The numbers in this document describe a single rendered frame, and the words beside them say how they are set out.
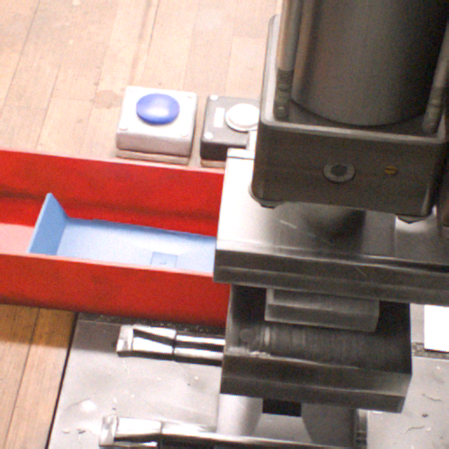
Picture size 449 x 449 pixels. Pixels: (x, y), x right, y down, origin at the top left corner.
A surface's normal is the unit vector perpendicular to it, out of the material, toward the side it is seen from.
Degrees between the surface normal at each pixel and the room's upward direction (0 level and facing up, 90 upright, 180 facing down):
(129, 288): 90
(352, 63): 90
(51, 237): 60
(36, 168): 90
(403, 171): 90
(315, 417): 0
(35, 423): 0
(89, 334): 0
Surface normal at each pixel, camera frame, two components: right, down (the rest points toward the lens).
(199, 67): 0.07, -0.69
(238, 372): -0.09, 0.71
